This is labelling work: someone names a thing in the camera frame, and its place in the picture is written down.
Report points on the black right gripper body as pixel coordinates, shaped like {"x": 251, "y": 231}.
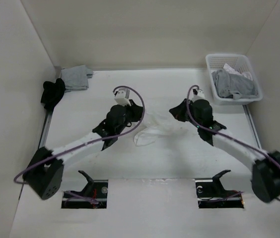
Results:
{"x": 182, "y": 114}

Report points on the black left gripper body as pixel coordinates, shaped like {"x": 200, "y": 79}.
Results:
{"x": 131, "y": 115}

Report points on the white tank top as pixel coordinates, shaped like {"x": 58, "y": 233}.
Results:
{"x": 158, "y": 124}

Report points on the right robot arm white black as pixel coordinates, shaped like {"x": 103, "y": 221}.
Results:
{"x": 264, "y": 166}

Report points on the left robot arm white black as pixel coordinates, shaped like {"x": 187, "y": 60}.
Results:
{"x": 44, "y": 173}

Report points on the grey tank top in basket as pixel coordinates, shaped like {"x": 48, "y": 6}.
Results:
{"x": 233, "y": 86}

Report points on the folded grey tank top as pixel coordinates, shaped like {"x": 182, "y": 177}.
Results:
{"x": 76, "y": 78}

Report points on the white plastic laundry basket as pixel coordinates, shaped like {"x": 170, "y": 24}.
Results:
{"x": 241, "y": 64}

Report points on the black crumpled garment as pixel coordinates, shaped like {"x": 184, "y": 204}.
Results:
{"x": 52, "y": 94}

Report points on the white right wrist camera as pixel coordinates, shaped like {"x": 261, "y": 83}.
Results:
{"x": 197, "y": 94}

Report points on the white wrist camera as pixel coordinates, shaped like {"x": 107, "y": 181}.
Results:
{"x": 121, "y": 96}
{"x": 197, "y": 94}

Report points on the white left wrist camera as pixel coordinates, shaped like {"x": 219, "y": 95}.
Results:
{"x": 121, "y": 96}

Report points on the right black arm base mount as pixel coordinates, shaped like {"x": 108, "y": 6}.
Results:
{"x": 212, "y": 195}

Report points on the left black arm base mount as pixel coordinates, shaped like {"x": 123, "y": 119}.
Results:
{"x": 92, "y": 196}

